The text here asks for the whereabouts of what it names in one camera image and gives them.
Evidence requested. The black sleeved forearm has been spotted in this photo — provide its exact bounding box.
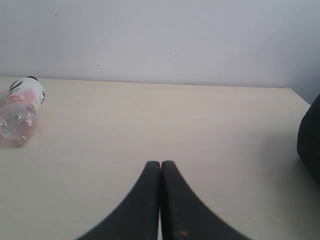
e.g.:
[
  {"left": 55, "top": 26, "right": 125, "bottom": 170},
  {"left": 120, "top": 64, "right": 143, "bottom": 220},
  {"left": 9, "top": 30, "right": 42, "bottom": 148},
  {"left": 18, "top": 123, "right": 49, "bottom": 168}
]
[{"left": 296, "top": 93, "right": 320, "bottom": 169}]

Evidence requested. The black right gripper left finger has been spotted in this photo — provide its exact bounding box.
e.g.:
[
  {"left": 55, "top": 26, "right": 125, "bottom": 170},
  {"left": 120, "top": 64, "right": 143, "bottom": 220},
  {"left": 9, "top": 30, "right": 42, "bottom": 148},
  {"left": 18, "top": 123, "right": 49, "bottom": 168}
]
[{"left": 79, "top": 161, "right": 160, "bottom": 240}]

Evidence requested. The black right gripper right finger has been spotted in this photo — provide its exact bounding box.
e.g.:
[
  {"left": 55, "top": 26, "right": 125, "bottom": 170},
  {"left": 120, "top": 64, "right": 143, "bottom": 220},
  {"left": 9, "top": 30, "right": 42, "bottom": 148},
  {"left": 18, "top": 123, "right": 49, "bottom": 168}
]
[{"left": 160, "top": 160, "right": 248, "bottom": 240}]

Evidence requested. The pink peach drink bottle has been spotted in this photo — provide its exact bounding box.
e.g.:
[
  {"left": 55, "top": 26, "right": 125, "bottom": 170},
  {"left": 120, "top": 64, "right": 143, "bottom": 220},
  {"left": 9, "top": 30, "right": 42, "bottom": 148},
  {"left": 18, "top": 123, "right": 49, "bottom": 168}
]
[{"left": 0, "top": 76, "right": 45, "bottom": 147}]

